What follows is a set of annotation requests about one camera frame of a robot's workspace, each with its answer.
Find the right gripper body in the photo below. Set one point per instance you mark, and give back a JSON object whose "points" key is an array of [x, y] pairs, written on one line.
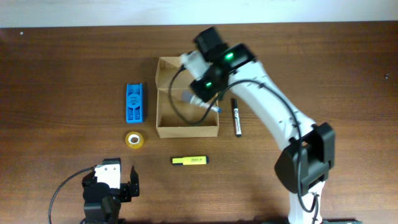
{"points": [[207, 86]]}

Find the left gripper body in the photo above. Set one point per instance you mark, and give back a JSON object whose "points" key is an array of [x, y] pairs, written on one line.
{"points": [[124, 195]]}

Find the blue whiteboard marker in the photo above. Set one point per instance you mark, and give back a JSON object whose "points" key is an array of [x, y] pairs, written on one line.
{"points": [[199, 102]]}

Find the brown cardboard box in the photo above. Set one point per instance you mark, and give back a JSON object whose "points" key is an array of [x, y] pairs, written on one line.
{"points": [[168, 124]]}

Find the yellow clear tape roll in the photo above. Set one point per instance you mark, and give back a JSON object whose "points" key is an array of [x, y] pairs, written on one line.
{"points": [[134, 140]]}

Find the blue plastic case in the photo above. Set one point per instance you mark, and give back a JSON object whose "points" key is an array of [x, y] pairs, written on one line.
{"points": [[134, 103]]}

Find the black whiteboard marker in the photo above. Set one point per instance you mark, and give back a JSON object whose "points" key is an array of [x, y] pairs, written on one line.
{"points": [[236, 118]]}

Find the yellow highlighter pen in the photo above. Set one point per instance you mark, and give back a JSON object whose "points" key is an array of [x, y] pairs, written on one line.
{"points": [[190, 160]]}

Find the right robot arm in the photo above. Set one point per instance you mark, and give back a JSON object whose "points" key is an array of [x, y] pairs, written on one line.
{"points": [[307, 148]]}

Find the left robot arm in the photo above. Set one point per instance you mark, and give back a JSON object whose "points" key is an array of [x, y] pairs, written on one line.
{"points": [[106, 211]]}

